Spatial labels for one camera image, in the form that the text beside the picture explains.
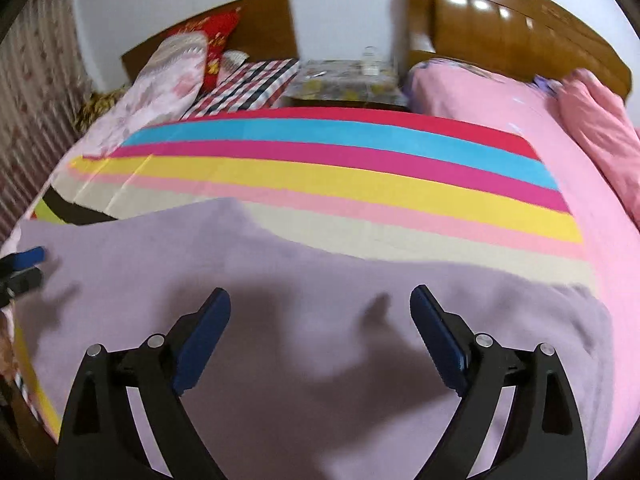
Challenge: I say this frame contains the purple sweatpants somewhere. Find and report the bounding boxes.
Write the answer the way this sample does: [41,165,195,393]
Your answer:
[16,198,613,479]

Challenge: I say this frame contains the yellow brown patterned blanket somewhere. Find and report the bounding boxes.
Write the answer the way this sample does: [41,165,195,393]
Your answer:
[75,84,129,133]

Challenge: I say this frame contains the floral pleated curtain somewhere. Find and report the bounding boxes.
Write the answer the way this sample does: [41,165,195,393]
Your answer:
[1,0,92,240]

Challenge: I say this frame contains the floral pink quilt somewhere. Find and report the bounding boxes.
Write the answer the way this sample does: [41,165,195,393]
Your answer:
[49,31,208,187]

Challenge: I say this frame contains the plaid bed sheet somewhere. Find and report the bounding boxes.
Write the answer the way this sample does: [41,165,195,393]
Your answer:
[182,58,299,119]

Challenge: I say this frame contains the red embroidered pillow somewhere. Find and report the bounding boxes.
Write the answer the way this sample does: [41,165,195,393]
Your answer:
[166,8,241,92]

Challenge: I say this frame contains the rainbow striped blanket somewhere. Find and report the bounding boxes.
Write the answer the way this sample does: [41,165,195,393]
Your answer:
[16,108,597,434]

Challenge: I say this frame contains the pink bed sheet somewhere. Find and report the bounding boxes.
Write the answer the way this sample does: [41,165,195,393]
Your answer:
[405,60,639,463]

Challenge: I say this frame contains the pink crumpled quilt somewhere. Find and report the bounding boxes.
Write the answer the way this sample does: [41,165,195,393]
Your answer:
[556,68,639,222]

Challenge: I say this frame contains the small dark headboard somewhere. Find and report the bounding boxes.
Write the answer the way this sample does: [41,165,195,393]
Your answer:
[120,0,299,82]

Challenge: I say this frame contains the nightstand with floral cover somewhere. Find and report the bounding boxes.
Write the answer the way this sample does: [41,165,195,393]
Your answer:
[283,60,408,110]

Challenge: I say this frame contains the white power strip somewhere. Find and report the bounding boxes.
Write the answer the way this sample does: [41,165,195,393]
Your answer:
[360,60,381,77]

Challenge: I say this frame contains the large wooden headboard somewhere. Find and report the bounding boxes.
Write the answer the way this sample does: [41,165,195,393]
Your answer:
[407,0,632,99]

